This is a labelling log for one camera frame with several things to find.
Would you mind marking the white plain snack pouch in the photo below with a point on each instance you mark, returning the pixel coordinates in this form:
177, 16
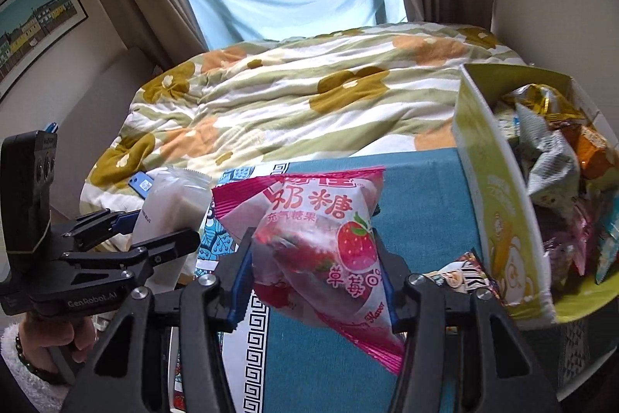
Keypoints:
178, 198

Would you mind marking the gold foil snack bag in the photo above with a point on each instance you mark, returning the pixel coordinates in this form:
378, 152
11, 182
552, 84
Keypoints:
545, 101

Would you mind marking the pink striped snack bag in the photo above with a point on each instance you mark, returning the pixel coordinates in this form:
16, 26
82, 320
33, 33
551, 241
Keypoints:
567, 243

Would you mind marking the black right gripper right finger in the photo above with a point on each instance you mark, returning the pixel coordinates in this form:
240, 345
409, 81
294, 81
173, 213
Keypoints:
466, 340

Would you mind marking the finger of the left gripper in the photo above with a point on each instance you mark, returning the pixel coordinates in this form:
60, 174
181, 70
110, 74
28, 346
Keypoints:
92, 229
143, 258

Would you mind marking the orange small snack bag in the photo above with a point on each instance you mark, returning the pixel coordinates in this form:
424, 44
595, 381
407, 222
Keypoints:
594, 155

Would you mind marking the yellow green cardboard box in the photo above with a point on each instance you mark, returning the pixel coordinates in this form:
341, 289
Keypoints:
508, 229

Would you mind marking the blue patterned table mat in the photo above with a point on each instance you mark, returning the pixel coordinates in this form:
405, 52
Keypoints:
278, 364

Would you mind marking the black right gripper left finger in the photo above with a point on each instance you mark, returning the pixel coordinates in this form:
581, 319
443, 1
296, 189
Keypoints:
128, 369

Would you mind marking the pink strawberry candy bag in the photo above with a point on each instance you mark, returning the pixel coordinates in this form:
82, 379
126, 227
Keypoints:
324, 248

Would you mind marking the framed houses picture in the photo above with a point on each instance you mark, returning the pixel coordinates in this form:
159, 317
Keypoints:
29, 28

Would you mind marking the brown jerky snack bag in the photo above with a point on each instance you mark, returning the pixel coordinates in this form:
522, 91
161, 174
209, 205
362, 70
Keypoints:
464, 275

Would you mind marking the grey crumpled snack bag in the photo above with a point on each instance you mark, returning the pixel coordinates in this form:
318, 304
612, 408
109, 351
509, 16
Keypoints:
551, 166

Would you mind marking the blue red snack bag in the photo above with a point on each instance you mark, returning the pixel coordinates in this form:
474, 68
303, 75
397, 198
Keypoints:
607, 239

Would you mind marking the blue white pen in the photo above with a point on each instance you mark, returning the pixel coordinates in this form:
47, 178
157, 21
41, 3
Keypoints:
51, 128

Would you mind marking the floral striped duvet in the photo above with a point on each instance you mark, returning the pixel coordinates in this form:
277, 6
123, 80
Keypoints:
372, 90

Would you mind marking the person's left hand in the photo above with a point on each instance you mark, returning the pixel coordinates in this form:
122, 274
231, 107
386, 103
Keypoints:
38, 335

